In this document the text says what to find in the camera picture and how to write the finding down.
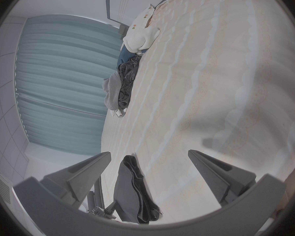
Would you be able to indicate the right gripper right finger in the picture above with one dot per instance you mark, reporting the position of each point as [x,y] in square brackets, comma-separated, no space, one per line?
[216,178]

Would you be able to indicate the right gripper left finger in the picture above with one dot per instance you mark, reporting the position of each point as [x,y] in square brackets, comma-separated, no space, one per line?
[83,176]

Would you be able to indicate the black T-shirt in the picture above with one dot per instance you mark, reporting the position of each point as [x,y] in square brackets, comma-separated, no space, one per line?
[130,193]

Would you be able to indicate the bed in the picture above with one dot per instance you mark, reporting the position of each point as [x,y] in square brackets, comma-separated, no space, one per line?
[211,82]

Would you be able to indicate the pile of clothes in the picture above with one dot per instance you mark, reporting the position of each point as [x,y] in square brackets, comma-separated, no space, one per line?
[127,72]

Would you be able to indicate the blue-green curtain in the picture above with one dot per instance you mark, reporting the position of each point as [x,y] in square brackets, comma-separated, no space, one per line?
[64,53]
[64,126]

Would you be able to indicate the grey bedside table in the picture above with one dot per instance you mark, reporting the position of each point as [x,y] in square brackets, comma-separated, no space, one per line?
[123,29]

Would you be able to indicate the white printed pillow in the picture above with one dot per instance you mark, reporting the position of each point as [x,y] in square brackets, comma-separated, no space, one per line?
[142,16]

